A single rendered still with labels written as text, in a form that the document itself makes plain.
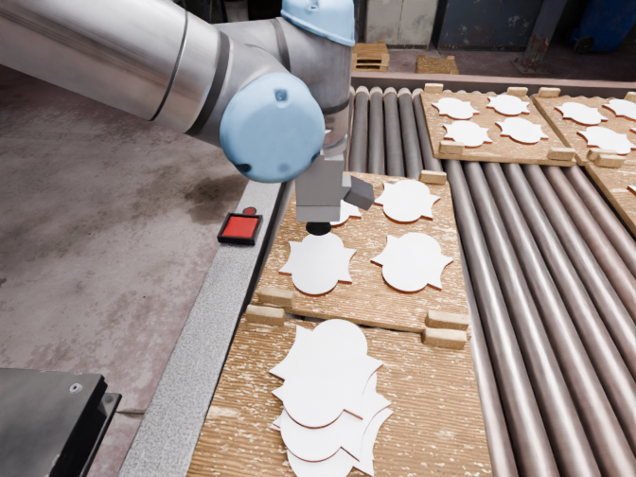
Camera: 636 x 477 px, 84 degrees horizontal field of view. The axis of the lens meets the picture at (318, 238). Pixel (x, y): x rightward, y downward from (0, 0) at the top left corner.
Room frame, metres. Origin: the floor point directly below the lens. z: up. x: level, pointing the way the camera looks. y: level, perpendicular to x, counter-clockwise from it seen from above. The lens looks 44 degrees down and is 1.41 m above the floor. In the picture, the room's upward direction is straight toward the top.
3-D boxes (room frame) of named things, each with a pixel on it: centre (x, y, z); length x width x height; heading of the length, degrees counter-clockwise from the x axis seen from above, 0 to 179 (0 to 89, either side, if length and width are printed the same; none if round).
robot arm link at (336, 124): (0.42, 0.00, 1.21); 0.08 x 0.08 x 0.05
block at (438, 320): (0.30, -0.20, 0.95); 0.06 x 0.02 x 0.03; 80
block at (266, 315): (0.31, 0.08, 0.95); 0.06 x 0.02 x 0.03; 82
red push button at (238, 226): (0.54, 0.16, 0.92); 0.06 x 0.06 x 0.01; 83
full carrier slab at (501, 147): (0.99, -0.50, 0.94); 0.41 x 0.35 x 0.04; 173
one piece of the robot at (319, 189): (0.42, -0.02, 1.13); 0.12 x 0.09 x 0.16; 89
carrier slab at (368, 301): (0.51, -0.10, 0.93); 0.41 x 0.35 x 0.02; 170
